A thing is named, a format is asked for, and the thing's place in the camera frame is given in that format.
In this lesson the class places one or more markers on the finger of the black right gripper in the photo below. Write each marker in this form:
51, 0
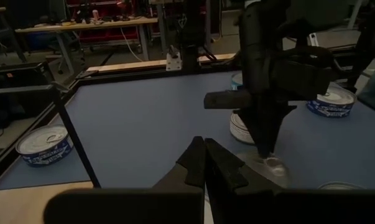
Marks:
274, 124
254, 124

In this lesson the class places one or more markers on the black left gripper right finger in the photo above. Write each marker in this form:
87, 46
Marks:
227, 177

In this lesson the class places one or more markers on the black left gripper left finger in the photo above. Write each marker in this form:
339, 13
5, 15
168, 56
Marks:
187, 174

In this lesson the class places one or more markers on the wooden shelf board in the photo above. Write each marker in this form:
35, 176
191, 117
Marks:
16, 205

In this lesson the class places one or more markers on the red storage bins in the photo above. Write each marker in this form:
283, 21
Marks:
112, 32

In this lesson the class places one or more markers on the wooden top workbench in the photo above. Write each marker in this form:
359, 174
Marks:
81, 25

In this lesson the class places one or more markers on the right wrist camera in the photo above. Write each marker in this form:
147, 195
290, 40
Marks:
302, 81

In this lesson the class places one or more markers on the white metal bracket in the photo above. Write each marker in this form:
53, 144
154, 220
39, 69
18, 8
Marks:
173, 60

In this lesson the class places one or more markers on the black metal table frame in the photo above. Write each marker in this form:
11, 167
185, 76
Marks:
128, 74

